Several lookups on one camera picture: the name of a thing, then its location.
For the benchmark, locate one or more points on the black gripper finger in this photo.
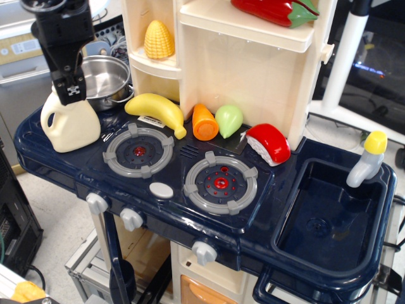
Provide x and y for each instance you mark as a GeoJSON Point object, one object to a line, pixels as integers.
{"type": "Point", "coordinates": [70, 88]}

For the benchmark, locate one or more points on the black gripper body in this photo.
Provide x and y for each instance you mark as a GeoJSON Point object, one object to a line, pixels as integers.
{"type": "Point", "coordinates": [62, 33]}

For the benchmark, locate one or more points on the cream toy detergent bottle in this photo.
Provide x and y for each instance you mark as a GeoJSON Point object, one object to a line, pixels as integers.
{"type": "Point", "coordinates": [69, 127]}

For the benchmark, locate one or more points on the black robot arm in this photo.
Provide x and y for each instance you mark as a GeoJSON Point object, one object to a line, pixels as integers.
{"type": "Point", "coordinates": [31, 5]}

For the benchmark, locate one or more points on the navy toy sink basin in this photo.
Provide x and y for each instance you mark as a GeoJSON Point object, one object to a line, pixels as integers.
{"type": "Point", "coordinates": [330, 226]}

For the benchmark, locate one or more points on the stainless steel pot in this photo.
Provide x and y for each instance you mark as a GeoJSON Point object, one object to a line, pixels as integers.
{"type": "Point", "coordinates": [108, 82]}

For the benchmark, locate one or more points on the wooden toy dishwasher unit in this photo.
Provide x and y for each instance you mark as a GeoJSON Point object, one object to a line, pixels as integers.
{"type": "Point", "coordinates": [25, 76]}

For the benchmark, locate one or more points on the yellow toy banana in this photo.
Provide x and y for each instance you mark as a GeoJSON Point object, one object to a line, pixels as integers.
{"type": "Point", "coordinates": [160, 108]}

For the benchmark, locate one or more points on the grey left stove burner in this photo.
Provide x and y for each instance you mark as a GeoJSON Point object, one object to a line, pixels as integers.
{"type": "Point", "coordinates": [139, 152]}

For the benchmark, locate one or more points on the grey stove burner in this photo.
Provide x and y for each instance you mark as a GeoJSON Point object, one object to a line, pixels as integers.
{"type": "Point", "coordinates": [139, 152]}
{"type": "Point", "coordinates": [221, 185]}

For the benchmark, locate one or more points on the yellow toy corn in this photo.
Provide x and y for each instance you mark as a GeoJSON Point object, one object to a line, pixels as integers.
{"type": "Point", "coordinates": [158, 42]}

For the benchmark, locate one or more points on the grey left stove knob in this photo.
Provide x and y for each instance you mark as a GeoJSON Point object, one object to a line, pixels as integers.
{"type": "Point", "coordinates": [97, 204]}

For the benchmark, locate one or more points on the grey stove knob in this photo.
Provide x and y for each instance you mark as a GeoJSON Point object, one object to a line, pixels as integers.
{"type": "Point", "coordinates": [204, 252]}
{"type": "Point", "coordinates": [97, 204]}
{"type": "Point", "coordinates": [131, 219]}

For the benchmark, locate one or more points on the grey oval button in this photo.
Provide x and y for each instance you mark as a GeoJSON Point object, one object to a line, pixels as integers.
{"type": "Point", "coordinates": [161, 190]}

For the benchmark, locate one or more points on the orange toy carrot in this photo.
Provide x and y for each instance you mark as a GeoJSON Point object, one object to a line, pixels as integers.
{"type": "Point", "coordinates": [204, 125]}

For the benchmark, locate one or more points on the grey middle stove knob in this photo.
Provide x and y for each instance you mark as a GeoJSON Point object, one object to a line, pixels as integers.
{"type": "Point", "coordinates": [131, 219]}

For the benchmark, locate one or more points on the cream toy kitchen shelf unit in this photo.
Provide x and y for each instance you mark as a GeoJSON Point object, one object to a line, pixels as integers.
{"type": "Point", "coordinates": [226, 56]}

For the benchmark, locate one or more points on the black computer case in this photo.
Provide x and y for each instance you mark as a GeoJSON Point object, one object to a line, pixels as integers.
{"type": "Point", "coordinates": [21, 234]}

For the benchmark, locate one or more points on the light green toy pear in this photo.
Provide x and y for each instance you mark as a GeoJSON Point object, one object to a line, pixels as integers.
{"type": "Point", "coordinates": [229, 119]}

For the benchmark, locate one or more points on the grey right stove burner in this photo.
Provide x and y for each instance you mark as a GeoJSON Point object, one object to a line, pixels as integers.
{"type": "Point", "coordinates": [221, 185]}

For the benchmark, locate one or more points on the red white toy sushi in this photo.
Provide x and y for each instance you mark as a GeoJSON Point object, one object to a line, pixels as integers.
{"type": "Point", "coordinates": [269, 143]}

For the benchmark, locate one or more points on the grey right stove knob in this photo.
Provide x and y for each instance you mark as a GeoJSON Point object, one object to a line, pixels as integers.
{"type": "Point", "coordinates": [204, 252]}

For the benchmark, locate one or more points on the red toy bell pepper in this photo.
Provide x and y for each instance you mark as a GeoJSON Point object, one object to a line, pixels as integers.
{"type": "Point", "coordinates": [287, 13]}

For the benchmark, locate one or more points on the orange toy oven drawer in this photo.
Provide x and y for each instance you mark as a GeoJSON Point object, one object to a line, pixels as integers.
{"type": "Point", "coordinates": [193, 292]}

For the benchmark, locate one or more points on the navy toy kitchen counter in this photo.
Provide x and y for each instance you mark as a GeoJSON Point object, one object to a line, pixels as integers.
{"type": "Point", "coordinates": [247, 263]}

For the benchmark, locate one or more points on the grey toy faucet yellow cap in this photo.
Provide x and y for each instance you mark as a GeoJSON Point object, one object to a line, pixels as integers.
{"type": "Point", "coordinates": [370, 162]}

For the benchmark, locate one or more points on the aluminium frame base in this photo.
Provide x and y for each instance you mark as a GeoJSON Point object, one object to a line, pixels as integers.
{"type": "Point", "coordinates": [88, 270]}

